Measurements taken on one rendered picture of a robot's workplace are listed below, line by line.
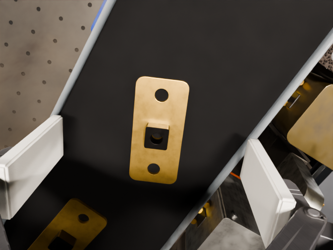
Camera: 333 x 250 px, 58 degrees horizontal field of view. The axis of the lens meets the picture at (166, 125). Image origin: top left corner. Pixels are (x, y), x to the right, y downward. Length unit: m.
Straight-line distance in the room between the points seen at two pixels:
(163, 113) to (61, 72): 0.53
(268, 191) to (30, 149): 0.12
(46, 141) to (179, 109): 0.09
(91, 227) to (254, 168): 0.16
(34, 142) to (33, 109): 0.61
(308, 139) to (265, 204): 0.19
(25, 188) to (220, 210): 0.23
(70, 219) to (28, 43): 0.53
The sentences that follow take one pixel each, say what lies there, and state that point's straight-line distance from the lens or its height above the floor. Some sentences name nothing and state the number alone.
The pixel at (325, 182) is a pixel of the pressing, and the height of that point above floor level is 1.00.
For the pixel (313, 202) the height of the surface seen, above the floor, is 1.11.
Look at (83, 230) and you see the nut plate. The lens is 0.29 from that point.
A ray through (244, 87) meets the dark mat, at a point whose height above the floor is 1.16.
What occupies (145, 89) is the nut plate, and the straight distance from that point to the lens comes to 0.22.
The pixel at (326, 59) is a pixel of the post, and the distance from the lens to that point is 0.30.
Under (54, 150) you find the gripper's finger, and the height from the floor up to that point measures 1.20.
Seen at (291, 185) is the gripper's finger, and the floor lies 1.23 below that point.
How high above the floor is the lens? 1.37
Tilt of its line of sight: 69 degrees down
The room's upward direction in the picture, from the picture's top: 172 degrees counter-clockwise
